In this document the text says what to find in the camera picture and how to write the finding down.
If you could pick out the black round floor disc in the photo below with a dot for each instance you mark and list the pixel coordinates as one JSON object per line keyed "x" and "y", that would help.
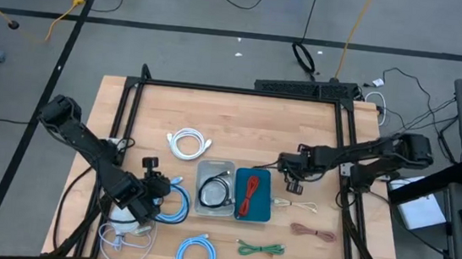
{"x": 13, "y": 24}

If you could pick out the white dome device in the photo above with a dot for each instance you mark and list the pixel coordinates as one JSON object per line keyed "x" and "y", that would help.
{"x": 120, "y": 216}

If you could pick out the white flat box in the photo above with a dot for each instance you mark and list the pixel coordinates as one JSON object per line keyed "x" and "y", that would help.
{"x": 418, "y": 211}

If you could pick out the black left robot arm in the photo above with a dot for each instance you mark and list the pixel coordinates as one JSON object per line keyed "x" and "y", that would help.
{"x": 85, "y": 141}

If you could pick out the clear plastic disc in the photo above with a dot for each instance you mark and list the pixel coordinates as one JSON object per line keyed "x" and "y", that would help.
{"x": 142, "y": 230}

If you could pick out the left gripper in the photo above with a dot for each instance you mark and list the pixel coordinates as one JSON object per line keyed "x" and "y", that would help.
{"x": 149, "y": 189}

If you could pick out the silver mounting bracket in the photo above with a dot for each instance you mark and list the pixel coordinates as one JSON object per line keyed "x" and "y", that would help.
{"x": 345, "y": 169}

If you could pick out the teal plastic bin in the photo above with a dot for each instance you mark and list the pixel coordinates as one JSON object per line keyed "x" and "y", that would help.
{"x": 261, "y": 209}

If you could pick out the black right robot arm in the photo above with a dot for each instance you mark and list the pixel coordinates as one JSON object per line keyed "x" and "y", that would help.
{"x": 364, "y": 153}

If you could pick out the grey plastic bin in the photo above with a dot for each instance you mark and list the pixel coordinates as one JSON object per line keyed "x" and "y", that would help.
{"x": 210, "y": 168}

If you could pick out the black metal rig frame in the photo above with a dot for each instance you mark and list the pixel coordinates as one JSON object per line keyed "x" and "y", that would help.
{"x": 239, "y": 90}

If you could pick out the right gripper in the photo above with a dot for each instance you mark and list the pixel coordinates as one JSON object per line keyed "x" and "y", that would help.
{"x": 299, "y": 166}

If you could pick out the black perforated long box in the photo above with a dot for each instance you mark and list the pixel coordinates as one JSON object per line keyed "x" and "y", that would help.
{"x": 294, "y": 87}

